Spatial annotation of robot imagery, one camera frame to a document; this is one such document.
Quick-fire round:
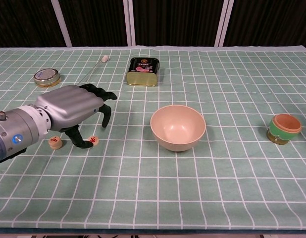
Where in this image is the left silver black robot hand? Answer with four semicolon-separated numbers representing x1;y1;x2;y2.
35;83;118;150

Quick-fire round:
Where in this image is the round silver tin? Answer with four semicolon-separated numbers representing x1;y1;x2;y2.
33;68;61;89

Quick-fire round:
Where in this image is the clear test tube white stopper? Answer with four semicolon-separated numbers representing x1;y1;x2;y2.
78;55;109;86

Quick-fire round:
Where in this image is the black gold luncheon meat can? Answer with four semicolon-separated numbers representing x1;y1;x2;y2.
126;57;160;87

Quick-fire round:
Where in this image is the beige bowl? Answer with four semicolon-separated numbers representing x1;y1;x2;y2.
150;105;206;152

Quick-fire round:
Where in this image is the green checkered tablecloth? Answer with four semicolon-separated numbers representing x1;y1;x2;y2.
0;45;306;231

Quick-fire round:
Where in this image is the green orange small cup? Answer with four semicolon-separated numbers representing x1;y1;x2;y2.
266;114;303;145

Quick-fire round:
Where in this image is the white partition post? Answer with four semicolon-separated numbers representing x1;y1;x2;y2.
50;0;73;48
123;0;136;47
214;0;235;47

